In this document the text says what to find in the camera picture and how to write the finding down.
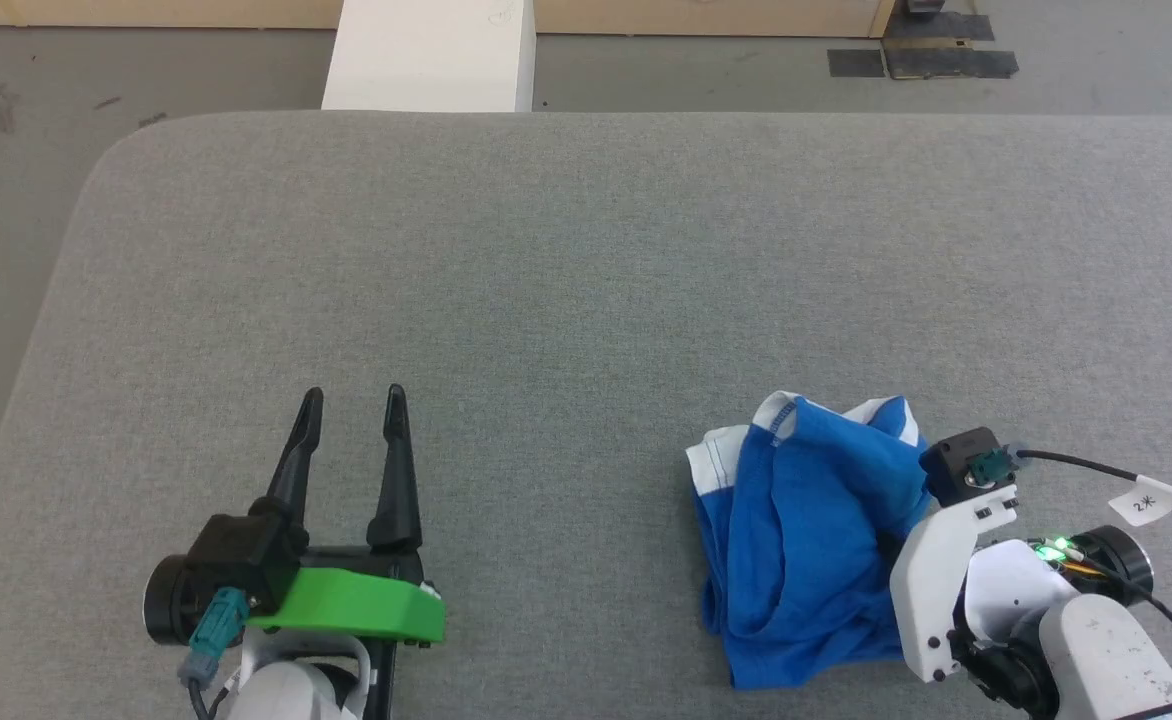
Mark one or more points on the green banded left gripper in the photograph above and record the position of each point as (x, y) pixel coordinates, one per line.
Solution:
(356, 605)

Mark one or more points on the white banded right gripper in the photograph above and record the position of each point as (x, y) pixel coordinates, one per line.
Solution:
(931, 590)

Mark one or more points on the blue garment with white trim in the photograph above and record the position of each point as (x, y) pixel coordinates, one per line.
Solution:
(806, 540)

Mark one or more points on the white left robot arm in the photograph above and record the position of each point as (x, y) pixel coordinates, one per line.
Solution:
(286, 695)

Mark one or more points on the wide black tape patch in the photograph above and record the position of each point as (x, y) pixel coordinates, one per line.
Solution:
(951, 63)

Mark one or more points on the small black tape patch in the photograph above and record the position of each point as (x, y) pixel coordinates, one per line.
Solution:
(856, 63)

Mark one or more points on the beige wooden baseboard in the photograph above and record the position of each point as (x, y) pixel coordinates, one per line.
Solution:
(696, 15)

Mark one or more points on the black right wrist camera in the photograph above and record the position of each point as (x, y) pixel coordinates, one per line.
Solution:
(956, 460)

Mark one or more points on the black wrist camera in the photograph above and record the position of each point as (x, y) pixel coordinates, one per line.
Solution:
(236, 560)
(956, 460)

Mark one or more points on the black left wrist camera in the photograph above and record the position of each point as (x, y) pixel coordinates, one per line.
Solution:
(236, 560)

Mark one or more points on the black tape patch by wall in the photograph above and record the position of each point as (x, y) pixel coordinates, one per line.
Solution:
(936, 27)

